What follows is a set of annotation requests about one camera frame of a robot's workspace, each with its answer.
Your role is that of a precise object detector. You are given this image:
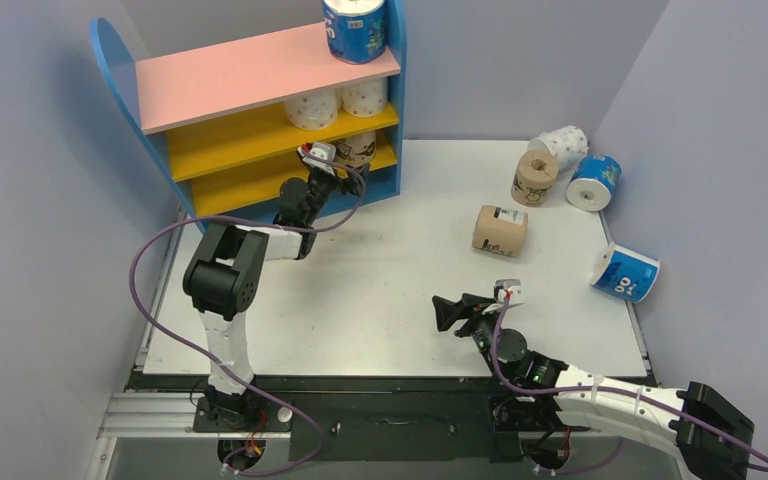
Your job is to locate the brown cartoon paper roll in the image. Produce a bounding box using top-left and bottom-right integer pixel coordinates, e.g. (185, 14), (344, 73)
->
(333, 131), (377, 168)

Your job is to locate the white floral paper roll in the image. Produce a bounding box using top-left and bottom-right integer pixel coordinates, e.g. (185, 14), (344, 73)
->
(341, 77), (388, 118)
(527, 125), (589, 172)
(283, 89), (340, 131)

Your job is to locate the blue paper roll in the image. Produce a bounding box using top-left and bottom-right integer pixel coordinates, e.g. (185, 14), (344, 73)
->
(590, 242), (661, 304)
(566, 155), (622, 212)
(322, 0), (386, 64)

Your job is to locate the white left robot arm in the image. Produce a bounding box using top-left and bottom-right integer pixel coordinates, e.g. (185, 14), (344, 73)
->
(183, 165), (370, 430)

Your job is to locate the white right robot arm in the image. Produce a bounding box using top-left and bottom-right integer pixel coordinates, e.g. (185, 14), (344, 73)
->
(432, 290), (754, 479)

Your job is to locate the blue pink yellow shelf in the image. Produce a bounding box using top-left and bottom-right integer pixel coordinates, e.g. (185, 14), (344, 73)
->
(89, 1), (407, 221)

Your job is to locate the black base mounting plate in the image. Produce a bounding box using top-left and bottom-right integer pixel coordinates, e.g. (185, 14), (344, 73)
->
(192, 376), (565, 466)

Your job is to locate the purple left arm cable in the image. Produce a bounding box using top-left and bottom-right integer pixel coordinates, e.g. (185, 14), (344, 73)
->
(128, 158), (369, 478)

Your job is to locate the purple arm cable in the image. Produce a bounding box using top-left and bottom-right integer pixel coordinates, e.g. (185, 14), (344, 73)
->
(128, 158), (369, 478)
(489, 294), (768, 477)

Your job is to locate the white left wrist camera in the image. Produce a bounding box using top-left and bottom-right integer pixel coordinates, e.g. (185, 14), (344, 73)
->
(297, 142), (336, 173)

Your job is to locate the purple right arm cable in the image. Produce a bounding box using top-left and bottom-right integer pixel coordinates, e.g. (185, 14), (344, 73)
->
(489, 294), (768, 477)

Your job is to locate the aluminium rail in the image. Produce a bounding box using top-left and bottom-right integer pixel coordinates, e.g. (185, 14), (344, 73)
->
(95, 390), (293, 440)

